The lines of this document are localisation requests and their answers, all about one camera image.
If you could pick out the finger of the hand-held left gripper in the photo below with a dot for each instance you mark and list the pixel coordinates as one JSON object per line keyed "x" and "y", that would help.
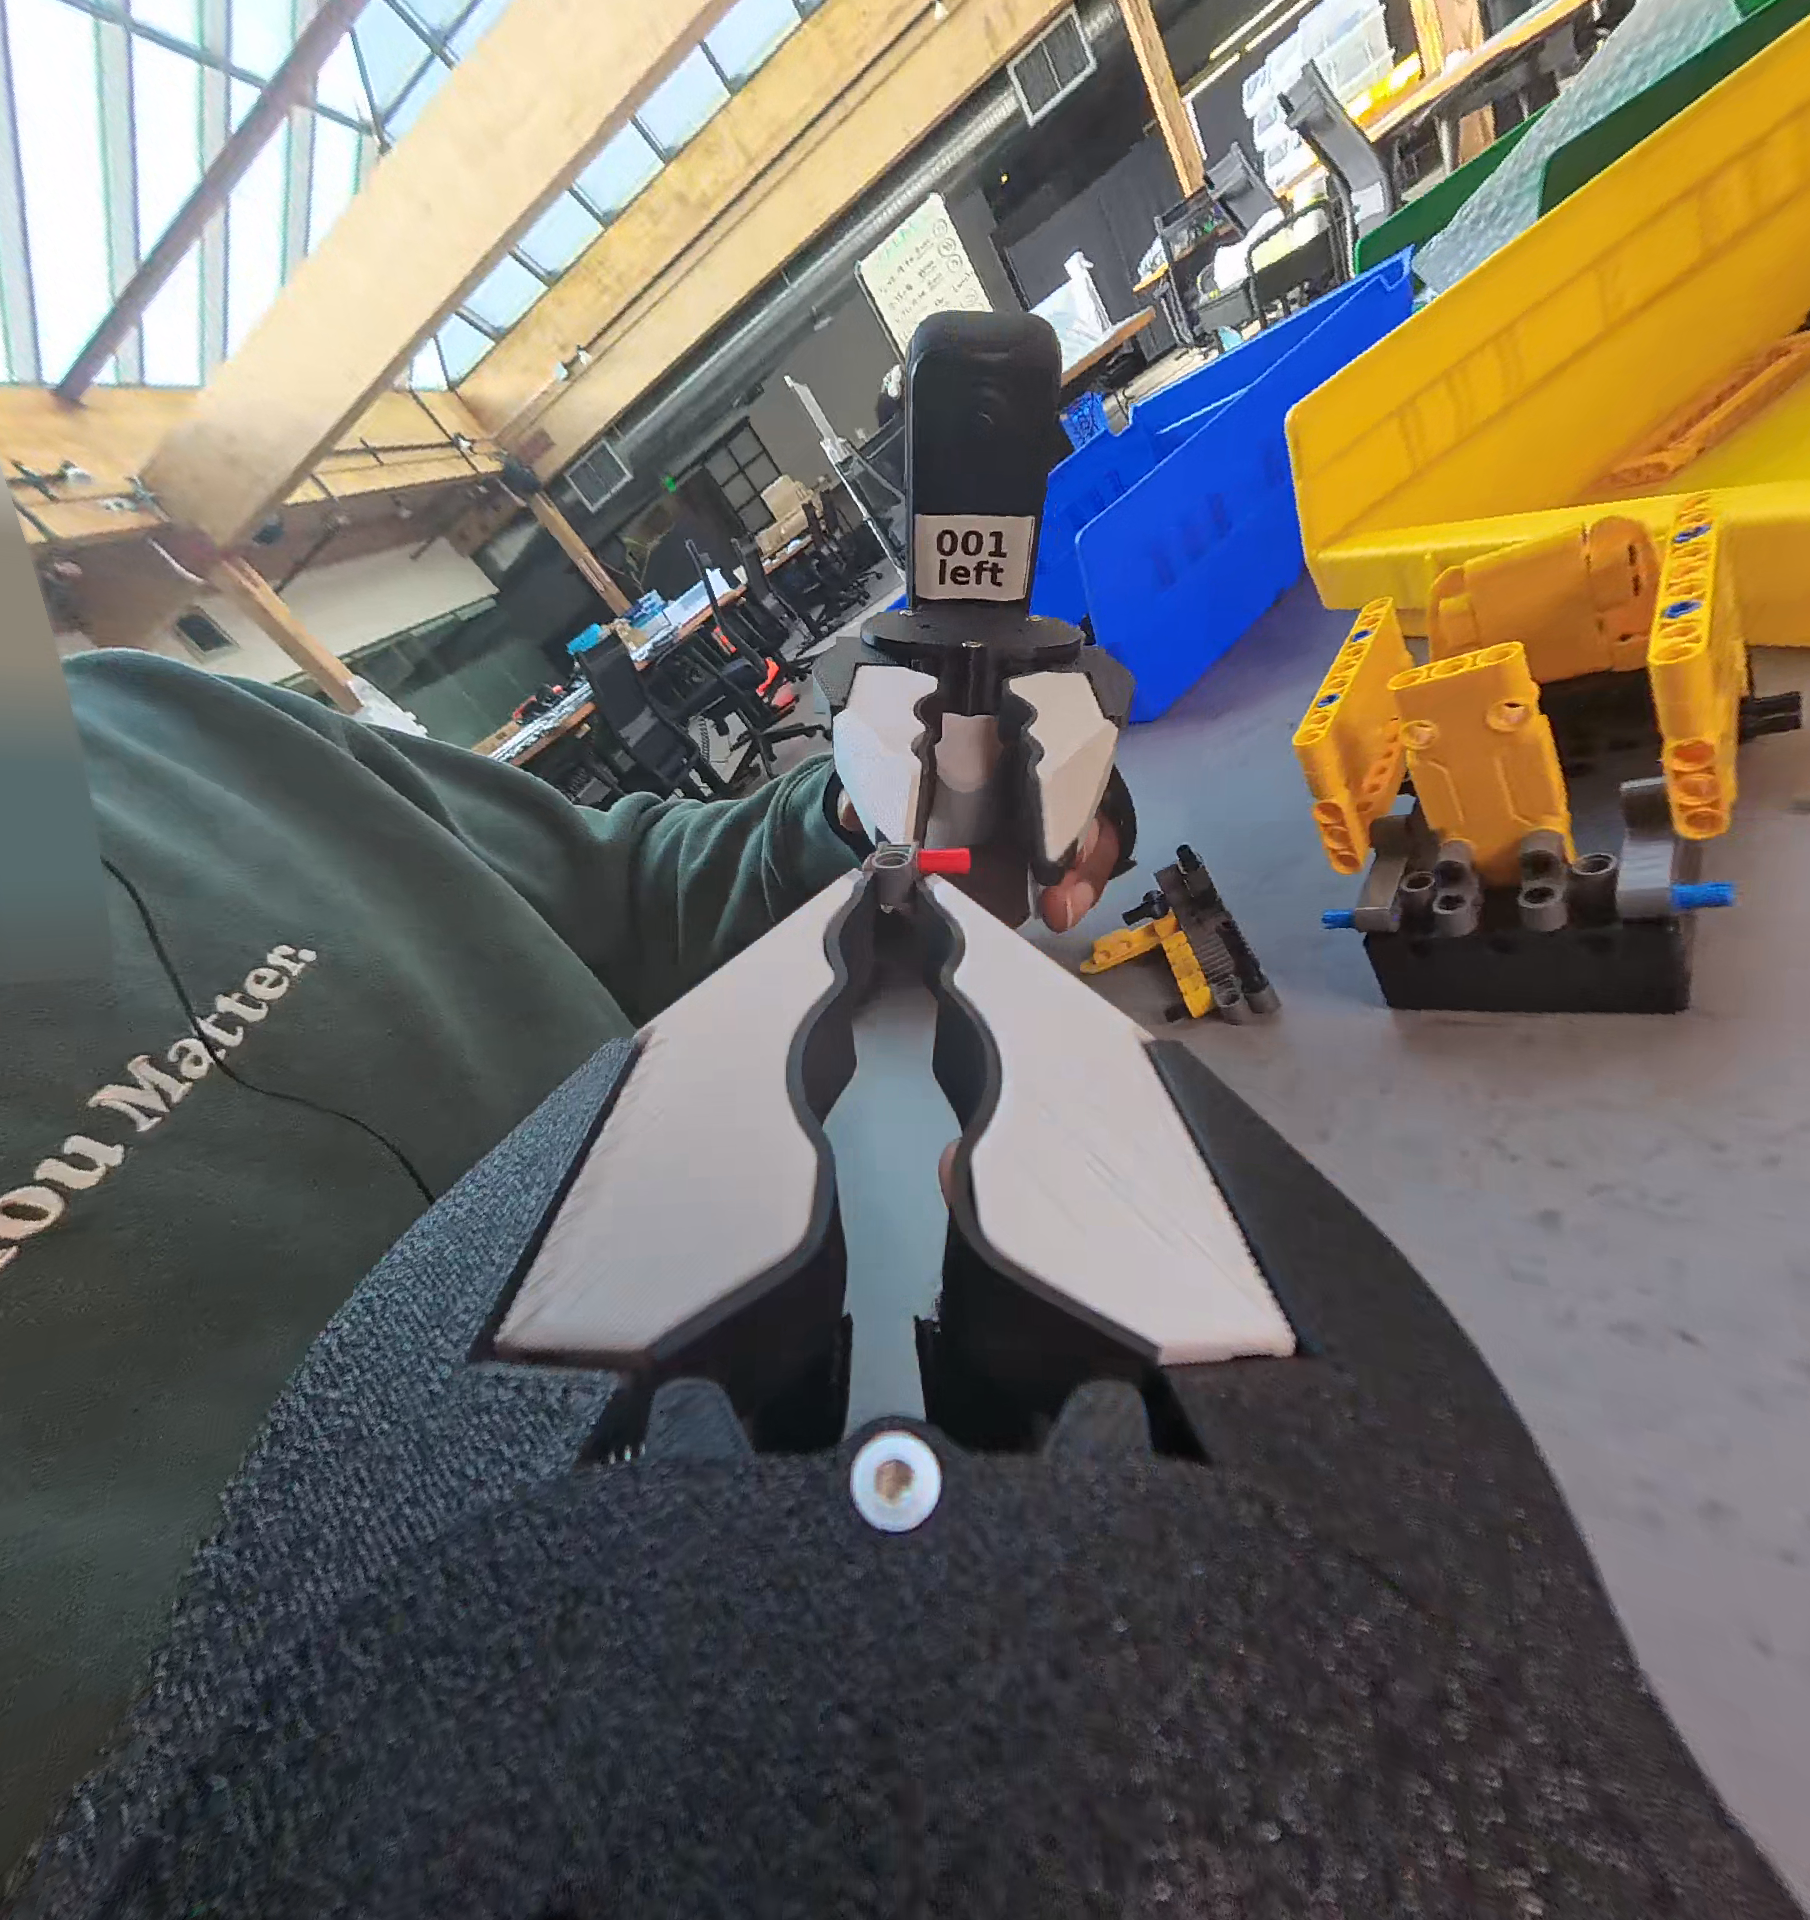
{"x": 1065, "y": 766}
{"x": 883, "y": 751}

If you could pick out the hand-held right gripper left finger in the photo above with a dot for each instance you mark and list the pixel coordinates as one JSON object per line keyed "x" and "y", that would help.
{"x": 695, "y": 1201}

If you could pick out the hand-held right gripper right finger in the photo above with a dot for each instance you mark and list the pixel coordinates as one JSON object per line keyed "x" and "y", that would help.
{"x": 1100, "y": 1201}

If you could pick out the grey lego connector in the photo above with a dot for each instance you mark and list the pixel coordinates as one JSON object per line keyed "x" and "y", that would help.
{"x": 891, "y": 872}

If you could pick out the red lego pin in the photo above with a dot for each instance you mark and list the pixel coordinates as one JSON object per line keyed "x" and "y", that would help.
{"x": 945, "y": 862}

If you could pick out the yellow black lego model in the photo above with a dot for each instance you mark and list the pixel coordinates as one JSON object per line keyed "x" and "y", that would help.
{"x": 1519, "y": 781}

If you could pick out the yellow lego subassembly with rack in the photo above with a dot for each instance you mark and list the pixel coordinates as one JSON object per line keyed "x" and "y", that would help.
{"x": 1190, "y": 945}

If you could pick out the yellow lego beam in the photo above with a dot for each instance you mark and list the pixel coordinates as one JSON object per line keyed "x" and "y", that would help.
{"x": 1715, "y": 405}

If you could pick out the person's left hand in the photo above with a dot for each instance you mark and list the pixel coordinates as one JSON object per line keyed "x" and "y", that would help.
{"x": 1085, "y": 883}

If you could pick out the blue storage bin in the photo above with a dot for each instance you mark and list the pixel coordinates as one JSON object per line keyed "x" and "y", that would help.
{"x": 1205, "y": 496}

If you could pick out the person's green sweatshirt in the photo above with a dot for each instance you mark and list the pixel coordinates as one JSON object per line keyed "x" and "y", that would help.
{"x": 185, "y": 1142}

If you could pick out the green storage bin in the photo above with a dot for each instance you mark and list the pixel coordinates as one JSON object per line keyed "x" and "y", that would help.
{"x": 1475, "y": 187}

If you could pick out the large yellow storage bin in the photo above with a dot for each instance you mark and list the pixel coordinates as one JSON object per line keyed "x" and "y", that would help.
{"x": 1625, "y": 361}

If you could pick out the clear plastic bag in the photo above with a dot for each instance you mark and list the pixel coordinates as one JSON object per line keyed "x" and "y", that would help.
{"x": 1580, "y": 135}

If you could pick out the glass skylight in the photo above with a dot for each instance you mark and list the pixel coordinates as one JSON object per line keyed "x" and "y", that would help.
{"x": 125, "y": 150}

